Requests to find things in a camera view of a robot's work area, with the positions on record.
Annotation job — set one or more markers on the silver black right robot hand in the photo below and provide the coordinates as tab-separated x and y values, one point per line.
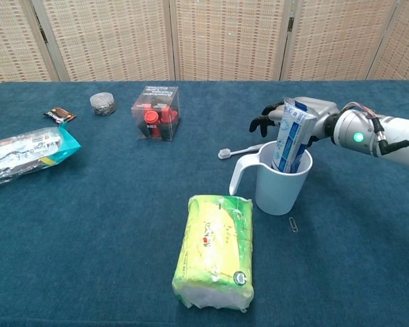
327	114

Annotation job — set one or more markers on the blue white toothpaste tube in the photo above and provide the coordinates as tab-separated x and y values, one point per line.
293	136

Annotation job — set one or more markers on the white toothbrush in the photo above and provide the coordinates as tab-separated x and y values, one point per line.
225	153

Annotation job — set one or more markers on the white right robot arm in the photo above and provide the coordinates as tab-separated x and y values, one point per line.
351	126

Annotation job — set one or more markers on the metal paper clip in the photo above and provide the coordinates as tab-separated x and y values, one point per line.
293	225

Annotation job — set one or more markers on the woven folding screen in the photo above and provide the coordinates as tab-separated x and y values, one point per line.
225	41

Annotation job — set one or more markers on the clear box with red bottles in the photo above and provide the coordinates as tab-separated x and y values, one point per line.
156	116

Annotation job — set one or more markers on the green yellow tissue pack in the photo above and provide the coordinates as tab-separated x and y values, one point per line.
211	252

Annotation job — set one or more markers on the brown candy wrapper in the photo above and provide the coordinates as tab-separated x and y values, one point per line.
59	114

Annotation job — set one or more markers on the dark blue tablecloth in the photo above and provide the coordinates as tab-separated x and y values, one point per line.
88	238

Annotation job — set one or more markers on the teal silver snack package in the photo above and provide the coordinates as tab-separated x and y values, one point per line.
24	153

